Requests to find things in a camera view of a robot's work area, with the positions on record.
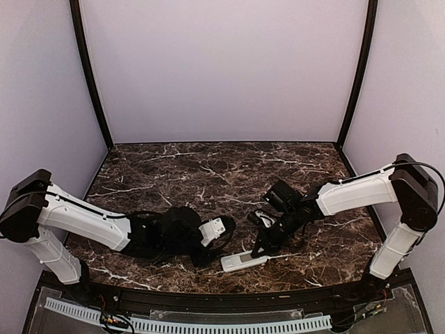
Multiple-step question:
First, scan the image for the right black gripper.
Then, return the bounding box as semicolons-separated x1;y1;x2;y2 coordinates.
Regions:
251;208;301;257

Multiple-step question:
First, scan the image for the white remote control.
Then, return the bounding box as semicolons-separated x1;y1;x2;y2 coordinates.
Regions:
220;251;270;273

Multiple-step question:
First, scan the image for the grey battery cover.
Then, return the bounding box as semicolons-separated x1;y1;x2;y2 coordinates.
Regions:
240;254;253;263

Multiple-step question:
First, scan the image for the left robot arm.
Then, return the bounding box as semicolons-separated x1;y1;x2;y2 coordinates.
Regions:
1;169;229;303

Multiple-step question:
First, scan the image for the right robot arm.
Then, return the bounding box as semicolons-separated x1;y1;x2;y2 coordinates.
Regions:
251;154;444;302

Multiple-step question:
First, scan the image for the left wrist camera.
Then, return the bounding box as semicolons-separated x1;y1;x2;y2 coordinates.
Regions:
198;216;236;251

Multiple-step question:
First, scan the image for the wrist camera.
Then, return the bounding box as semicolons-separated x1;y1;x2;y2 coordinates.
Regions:
247;209;277;229
198;216;236;251

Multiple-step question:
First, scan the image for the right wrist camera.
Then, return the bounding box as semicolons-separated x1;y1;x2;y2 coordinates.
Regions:
247;209;277;229

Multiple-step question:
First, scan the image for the white slotted cable duct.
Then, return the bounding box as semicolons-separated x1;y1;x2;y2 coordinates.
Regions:
44;297;332;333

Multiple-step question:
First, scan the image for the black front rail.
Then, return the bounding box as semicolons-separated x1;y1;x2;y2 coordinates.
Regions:
58;282;393;314

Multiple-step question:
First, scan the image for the right black frame post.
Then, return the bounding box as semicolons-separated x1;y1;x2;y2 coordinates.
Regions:
336;0;378;150

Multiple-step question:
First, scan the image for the black frame post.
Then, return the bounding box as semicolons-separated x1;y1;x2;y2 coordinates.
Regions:
69;0;114;150
336;0;378;150

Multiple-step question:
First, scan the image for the left black frame post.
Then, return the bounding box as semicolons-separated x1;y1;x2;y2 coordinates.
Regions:
69;0;114;150

